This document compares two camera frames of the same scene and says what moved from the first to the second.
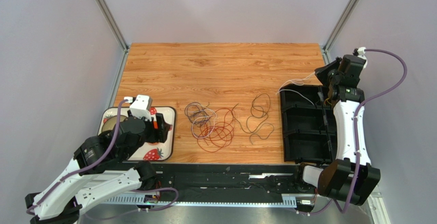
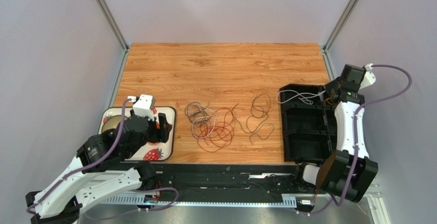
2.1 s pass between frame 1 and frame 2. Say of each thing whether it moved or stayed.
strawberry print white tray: stayed
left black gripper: stayed
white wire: moved
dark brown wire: moved
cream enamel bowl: stayed
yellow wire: stayed
